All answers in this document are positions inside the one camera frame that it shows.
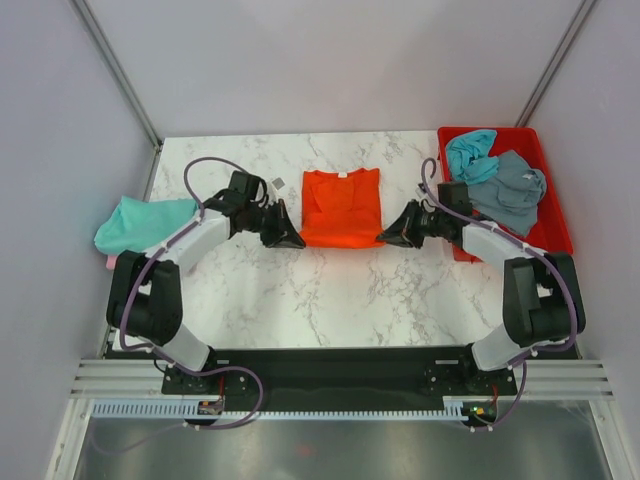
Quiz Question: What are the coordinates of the aluminium frame rail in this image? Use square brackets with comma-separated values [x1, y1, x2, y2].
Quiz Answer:
[70, 359, 613, 401]

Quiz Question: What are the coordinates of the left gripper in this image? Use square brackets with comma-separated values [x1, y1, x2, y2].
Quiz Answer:
[244, 199, 304, 250]

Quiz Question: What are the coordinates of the corner frame post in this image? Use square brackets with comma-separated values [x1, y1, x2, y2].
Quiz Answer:
[70, 0, 163, 151]
[515, 0, 600, 128]

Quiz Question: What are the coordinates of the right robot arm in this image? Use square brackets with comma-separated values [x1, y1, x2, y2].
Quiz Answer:
[377, 182, 585, 394]

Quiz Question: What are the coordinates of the orange t shirt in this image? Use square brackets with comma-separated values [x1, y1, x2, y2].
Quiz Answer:
[300, 168, 383, 249]

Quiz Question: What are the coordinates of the grey t shirt in bin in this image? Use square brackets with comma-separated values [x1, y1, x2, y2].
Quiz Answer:
[468, 150, 547, 237]

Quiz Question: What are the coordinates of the left corner frame post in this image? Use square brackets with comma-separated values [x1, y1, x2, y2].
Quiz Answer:
[70, 0, 163, 151]

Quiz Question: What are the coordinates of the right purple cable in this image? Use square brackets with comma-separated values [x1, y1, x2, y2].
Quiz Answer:
[421, 158, 579, 434]

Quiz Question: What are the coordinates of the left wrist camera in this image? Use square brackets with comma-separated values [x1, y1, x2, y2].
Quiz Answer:
[272, 178, 285, 191]

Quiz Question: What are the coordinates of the white cable duct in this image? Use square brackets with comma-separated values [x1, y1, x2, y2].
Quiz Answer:
[91, 399, 468, 421]

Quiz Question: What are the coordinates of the purple cable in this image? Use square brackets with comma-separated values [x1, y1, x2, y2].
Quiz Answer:
[421, 158, 579, 434]
[117, 157, 265, 431]

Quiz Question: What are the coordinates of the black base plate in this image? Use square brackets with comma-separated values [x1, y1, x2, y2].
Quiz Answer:
[162, 346, 517, 412]

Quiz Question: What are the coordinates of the red plastic bin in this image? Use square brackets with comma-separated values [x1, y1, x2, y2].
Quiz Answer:
[437, 126, 574, 263]

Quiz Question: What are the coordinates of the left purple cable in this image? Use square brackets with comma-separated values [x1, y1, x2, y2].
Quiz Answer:
[117, 157, 265, 431]

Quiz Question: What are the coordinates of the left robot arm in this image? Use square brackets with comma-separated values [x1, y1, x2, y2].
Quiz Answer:
[106, 171, 306, 393]

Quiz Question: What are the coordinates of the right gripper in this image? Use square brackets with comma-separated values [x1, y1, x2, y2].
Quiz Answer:
[377, 199, 449, 250]

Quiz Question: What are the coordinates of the cyan t shirt in bin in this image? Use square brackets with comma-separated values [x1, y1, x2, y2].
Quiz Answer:
[445, 129, 499, 185]

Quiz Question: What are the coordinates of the folded teal t shirt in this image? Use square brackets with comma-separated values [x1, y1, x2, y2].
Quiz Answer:
[94, 196, 197, 255]

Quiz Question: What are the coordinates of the right corner frame post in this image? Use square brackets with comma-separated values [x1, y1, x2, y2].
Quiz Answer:
[515, 0, 600, 128]

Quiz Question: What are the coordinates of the folded pink t shirt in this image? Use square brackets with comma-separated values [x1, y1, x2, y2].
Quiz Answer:
[106, 255, 117, 271]

